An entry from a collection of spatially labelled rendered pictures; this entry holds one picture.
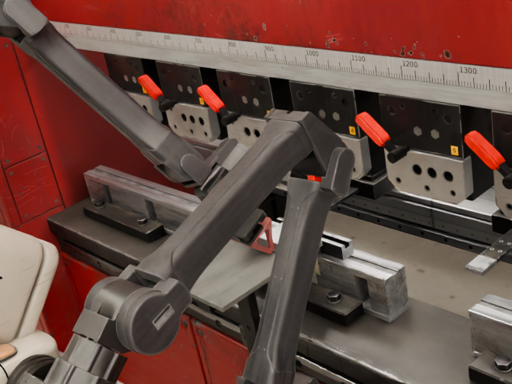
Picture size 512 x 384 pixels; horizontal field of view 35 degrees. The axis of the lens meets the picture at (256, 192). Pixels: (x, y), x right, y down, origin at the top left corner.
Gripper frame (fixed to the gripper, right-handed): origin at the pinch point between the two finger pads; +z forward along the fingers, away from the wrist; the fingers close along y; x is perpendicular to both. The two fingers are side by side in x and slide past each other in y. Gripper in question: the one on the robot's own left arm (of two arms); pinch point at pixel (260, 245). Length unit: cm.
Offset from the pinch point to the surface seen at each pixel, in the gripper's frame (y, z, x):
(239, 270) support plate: -1.5, -2.1, 6.9
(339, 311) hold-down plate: -16.4, 10.9, 2.6
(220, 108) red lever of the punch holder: 7.7, -22.0, -14.8
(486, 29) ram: -49, -36, -27
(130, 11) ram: 35, -36, -25
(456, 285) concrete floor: 56, 149, -69
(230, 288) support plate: -4.9, -4.4, 11.6
